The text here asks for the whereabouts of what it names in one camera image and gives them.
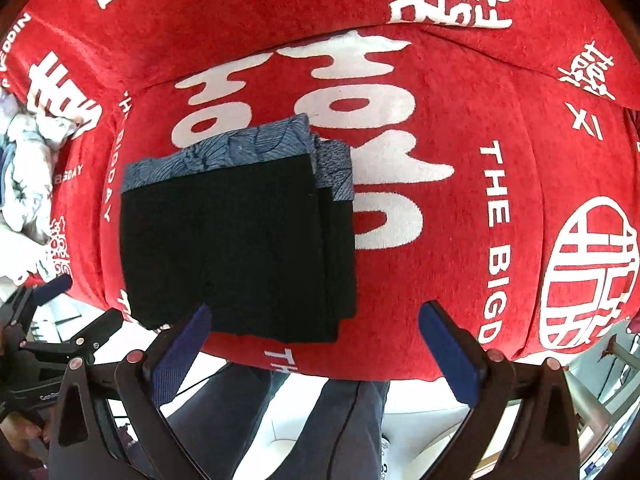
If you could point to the person's left hand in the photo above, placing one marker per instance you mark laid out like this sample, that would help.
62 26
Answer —
19 431

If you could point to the crumpled white grey quilt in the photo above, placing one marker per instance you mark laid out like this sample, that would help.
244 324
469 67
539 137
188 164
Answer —
30 143

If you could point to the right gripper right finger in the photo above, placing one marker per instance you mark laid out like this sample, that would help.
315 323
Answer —
542 444

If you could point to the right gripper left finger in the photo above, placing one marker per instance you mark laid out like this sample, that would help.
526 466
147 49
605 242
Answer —
84 441

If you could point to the black pants grey patterned band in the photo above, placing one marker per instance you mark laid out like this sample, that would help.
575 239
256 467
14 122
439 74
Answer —
255 224

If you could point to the person's left leg jeans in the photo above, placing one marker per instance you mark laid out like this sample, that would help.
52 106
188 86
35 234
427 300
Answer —
219 423

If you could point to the person's right leg jeans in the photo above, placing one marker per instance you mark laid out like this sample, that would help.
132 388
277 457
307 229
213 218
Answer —
342 437

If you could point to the person's leg jeans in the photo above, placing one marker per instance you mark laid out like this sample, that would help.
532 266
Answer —
219 423
342 437

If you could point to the red wedding print blanket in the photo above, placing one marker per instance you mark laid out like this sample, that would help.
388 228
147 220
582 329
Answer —
494 147

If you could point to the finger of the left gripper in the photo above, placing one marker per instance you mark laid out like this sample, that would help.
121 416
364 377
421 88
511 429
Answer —
82 345
21 306

